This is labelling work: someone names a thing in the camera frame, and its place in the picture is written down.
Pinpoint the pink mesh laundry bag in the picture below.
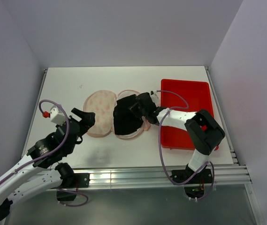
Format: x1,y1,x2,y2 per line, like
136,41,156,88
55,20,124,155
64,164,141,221
83,90,139,138

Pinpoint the black bra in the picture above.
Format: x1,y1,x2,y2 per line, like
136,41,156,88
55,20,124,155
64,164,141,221
113,94,143,135

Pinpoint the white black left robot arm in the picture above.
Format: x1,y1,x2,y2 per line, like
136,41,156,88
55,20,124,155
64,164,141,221
0,106,95,210

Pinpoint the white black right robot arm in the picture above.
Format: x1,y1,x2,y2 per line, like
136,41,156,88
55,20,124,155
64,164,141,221
129,92,225,183

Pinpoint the red plastic tray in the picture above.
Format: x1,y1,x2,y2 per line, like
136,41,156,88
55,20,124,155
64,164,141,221
160,79,214,150

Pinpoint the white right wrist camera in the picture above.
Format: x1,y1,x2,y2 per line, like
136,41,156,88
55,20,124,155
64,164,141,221
150,91,160,105

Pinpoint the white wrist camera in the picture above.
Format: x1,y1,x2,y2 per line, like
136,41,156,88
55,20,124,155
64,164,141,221
42,105,66,125
150,91,160,105

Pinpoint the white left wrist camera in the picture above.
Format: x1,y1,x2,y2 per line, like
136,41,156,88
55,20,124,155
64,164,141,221
42,105,66,125

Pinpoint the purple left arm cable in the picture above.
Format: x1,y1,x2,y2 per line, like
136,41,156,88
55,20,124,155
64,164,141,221
0,100,89,208

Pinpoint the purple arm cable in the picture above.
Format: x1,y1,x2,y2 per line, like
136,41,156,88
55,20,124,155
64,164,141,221
0,100,89,208
152,89,218,202

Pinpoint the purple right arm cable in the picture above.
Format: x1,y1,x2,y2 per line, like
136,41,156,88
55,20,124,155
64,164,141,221
152,89,218,202

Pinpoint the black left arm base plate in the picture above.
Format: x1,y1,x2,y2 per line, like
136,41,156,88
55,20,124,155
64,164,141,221
54,172,91,203

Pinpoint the aluminium rail frame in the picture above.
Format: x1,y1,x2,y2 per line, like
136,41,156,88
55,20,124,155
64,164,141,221
0,67,265,225

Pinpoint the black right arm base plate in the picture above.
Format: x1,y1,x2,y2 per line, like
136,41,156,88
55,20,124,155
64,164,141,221
171,169,214,184

